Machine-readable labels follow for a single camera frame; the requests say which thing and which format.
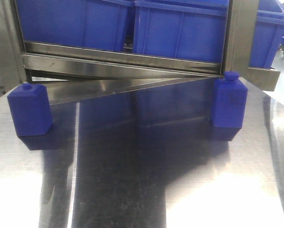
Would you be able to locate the blue bottle part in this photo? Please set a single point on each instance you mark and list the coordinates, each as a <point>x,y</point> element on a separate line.
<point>229,100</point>
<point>30,109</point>

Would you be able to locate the blue plastic bin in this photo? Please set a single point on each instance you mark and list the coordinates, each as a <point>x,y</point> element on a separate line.
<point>98,24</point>
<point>183,30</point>

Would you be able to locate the left blue plastic bin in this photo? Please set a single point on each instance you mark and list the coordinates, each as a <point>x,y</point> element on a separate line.
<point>98,24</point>

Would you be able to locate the far right blue bin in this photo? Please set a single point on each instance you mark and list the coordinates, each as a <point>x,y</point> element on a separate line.
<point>269,30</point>

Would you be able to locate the right blue plastic bin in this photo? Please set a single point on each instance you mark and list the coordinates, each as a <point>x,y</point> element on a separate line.
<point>183,30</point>

